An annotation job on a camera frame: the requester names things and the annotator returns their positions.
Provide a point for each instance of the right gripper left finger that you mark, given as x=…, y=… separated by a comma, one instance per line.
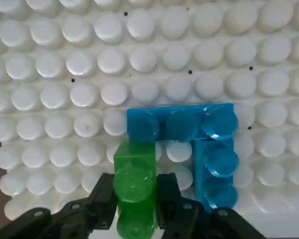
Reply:
x=64, y=219

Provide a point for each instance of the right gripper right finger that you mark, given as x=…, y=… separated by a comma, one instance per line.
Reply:
x=189, y=221

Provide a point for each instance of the blue three-stud block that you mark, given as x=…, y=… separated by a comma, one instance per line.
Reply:
x=164, y=122
x=214, y=164

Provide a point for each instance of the green two-stud block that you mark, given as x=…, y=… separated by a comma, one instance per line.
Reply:
x=134, y=174

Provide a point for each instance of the white studded baseplate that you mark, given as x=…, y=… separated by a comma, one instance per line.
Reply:
x=164, y=62

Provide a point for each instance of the white flat board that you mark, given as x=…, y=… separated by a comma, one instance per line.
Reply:
x=276, y=226

